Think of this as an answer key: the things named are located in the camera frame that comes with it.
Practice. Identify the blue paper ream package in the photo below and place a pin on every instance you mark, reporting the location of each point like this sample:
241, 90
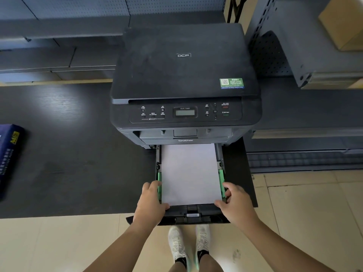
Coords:
8, 155

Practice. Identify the person's left hand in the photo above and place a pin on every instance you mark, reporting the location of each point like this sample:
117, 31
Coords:
149, 208

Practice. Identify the brown cardboard box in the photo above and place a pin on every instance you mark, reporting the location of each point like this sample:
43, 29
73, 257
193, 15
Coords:
344, 21

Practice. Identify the person's left thumb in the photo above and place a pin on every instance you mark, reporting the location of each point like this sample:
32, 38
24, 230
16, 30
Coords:
164, 207

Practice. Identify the person's right leg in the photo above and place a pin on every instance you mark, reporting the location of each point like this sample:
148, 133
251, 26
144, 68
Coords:
209, 265

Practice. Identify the person's white left shoe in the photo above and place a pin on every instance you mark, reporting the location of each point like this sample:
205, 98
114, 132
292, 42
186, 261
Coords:
177, 243

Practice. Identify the black printer paper tray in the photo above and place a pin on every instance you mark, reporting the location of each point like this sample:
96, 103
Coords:
198, 213

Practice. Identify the person's black left sock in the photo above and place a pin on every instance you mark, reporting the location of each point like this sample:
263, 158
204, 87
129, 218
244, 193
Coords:
181, 264

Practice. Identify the black metal frame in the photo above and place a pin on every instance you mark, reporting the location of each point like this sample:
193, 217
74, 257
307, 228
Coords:
233, 9

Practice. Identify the person's black right sock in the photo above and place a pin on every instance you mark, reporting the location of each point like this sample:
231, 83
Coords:
203, 255

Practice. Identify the stack of white paper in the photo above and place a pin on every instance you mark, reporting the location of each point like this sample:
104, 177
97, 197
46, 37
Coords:
190, 172

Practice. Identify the person's right forearm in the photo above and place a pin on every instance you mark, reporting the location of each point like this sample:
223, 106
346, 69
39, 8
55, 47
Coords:
278, 246

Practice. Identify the person's white shoe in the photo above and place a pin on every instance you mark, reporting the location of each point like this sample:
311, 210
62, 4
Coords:
203, 237
177, 243

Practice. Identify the grey metal perforated shelf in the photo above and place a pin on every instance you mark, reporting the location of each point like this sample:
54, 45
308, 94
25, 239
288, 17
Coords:
300, 48

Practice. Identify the person's right thumb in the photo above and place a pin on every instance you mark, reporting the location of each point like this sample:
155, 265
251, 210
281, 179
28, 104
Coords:
219, 205

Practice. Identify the person's white right shoe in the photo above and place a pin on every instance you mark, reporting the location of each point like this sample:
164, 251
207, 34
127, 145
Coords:
203, 237

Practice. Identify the person's left forearm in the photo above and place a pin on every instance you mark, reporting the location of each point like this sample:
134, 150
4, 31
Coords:
119, 249

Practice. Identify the black multifunction printer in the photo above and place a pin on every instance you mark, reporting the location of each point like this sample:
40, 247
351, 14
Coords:
181, 67

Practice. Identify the person's right hand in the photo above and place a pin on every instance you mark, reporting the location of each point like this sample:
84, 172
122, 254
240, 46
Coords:
236, 208

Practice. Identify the green label sticker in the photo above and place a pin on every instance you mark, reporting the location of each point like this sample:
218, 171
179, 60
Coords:
231, 83

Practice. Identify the person's black sock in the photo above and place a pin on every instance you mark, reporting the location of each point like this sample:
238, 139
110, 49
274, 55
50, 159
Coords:
181, 264
203, 255

